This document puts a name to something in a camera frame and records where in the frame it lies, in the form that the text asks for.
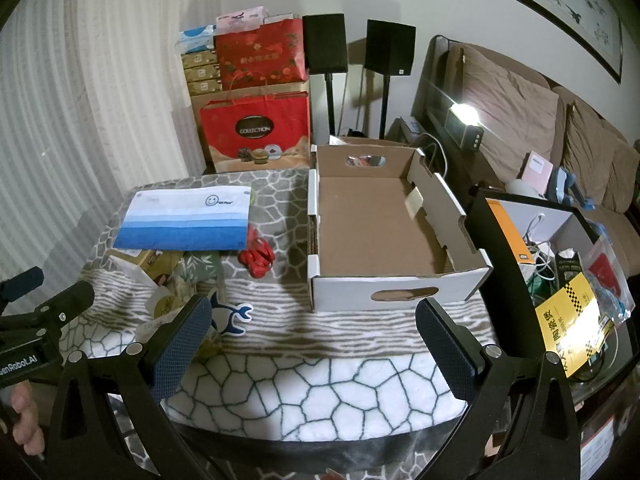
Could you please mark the large brown sofa cushion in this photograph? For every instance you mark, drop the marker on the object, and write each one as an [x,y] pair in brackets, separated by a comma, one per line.
[510,105]

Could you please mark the white round object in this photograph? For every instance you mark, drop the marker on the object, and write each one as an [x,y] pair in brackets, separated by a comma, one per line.
[525,190]

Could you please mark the white brown cardboard box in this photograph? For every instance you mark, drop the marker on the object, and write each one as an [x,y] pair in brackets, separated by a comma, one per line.
[370,230]

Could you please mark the red packet in clear bag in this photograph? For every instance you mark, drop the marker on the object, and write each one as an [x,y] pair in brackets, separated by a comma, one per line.
[607,272]

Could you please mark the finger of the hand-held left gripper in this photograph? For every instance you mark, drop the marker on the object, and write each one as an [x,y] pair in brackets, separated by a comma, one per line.
[22,280]
[67,300]

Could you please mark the brown sofa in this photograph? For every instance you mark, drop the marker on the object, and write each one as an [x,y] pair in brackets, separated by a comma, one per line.
[590,200]

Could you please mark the clear pastry packet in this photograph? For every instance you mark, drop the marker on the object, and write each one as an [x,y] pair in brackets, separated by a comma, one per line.
[165,306]

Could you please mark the pink box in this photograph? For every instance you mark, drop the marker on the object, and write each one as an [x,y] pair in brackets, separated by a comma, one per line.
[537,170]

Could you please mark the black speaker stand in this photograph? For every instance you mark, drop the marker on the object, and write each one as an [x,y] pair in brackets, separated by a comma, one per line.
[330,105]
[384,105]

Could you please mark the pink tissue pack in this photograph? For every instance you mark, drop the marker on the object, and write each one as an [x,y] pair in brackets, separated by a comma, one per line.
[242,17]

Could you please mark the black storage bin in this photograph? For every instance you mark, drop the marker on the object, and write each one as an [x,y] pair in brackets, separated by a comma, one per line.
[505,270]

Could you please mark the blue white whale sticker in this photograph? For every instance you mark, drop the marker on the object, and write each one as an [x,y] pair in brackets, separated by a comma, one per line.
[226,317]

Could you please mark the black carton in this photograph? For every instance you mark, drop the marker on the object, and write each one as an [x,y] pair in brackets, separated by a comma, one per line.
[569,270]

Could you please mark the clear plastic bag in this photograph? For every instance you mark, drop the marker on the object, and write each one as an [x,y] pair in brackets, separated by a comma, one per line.
[362,161]

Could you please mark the gold flat box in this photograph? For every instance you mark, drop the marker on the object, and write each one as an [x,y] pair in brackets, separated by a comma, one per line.
[200,59]
[202,73]
[205,87]

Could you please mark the orange white box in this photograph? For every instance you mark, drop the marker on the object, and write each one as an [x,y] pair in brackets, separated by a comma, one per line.
[510,232]

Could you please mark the red gift bag with pastries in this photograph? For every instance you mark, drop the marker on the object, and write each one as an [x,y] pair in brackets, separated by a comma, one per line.
[255,130]

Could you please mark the yellow checkered packet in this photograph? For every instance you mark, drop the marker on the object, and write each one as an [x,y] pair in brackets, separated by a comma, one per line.
[570,325]

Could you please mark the bright desk lamp clock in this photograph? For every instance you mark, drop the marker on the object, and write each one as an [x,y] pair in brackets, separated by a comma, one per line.
[465,125]

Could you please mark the red floral gift bag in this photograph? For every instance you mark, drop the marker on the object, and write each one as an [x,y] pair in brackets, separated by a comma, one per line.
[260,55]

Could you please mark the gold snack box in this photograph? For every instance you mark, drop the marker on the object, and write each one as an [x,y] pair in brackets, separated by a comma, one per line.
[150,262]

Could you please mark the bamboo print packet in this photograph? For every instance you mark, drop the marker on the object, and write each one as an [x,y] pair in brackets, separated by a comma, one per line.
[200,267]

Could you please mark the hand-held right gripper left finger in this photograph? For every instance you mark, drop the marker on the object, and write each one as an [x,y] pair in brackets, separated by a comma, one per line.
[182,345]

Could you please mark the blue toy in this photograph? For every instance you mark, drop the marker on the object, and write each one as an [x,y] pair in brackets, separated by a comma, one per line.
[567,187]

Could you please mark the person's left hand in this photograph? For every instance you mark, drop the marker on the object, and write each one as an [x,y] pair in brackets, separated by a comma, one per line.
[22,407]

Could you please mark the blue tissue pack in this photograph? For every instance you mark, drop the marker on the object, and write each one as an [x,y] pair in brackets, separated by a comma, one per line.
[196,39]

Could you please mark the small brown sofa cushion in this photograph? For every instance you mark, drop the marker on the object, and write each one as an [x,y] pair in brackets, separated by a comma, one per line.
[595,155]

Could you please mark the blue striped zip pouch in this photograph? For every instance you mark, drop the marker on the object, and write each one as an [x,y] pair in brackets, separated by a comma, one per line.
[185,220]

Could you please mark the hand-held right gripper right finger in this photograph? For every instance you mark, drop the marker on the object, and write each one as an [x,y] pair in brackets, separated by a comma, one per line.
[447,355]

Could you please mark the black speaker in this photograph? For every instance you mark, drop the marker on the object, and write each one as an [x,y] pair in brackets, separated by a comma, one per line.
[390,47]
[325,44]

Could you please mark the grey white printed blanket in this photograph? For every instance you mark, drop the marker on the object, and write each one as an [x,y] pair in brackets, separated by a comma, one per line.
[350,390]

